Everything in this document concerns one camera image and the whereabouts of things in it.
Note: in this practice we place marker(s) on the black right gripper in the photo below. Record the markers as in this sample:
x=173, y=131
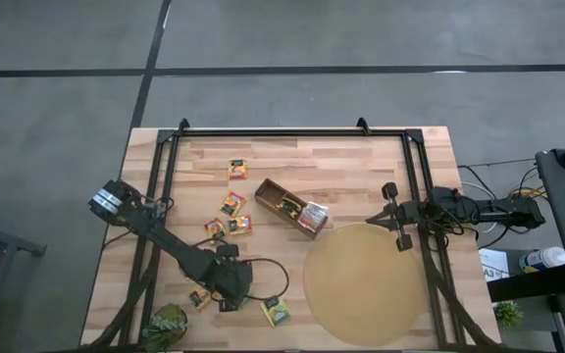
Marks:
x=412, y=216

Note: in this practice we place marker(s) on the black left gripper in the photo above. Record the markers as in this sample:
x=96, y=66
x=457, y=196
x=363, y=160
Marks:
x=223, y=277

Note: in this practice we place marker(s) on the green yellow tea packet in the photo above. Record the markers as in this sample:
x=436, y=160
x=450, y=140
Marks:
x=275, y=311
x=285, y=202
x=245, y=301
x=296, y=212

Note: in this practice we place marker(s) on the orange red tea packet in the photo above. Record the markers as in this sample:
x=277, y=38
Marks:
x=237, y=169
x=240, y=224
x=198, y=298
x=233, y=203
x=214, y=228

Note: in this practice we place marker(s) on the white Tazo tea packet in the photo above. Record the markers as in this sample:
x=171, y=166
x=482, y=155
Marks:
x=322, y=210
x=311, y=219

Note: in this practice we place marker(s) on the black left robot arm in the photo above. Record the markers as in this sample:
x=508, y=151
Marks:
x=165, y=240

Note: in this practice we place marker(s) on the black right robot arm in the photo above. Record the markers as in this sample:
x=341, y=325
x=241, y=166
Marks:
x=498, y=213

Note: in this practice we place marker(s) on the wooden compartment tea box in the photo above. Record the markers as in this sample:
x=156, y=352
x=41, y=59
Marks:
x=269, y=192

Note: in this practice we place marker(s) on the round woven straw placemat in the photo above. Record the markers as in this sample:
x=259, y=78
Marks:
x=366, y=289

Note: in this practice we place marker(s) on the potted succulent plant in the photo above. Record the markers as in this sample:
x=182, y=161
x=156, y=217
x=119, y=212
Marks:
x=165, y=326

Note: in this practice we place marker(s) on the white paper sheet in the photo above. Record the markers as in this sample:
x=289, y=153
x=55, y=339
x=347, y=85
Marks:
x=493, y=265

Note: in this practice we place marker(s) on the small green plant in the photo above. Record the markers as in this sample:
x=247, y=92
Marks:
x=508, y=314

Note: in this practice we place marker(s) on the white blue canister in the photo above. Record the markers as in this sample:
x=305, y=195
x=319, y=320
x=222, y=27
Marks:
x=542, y=260

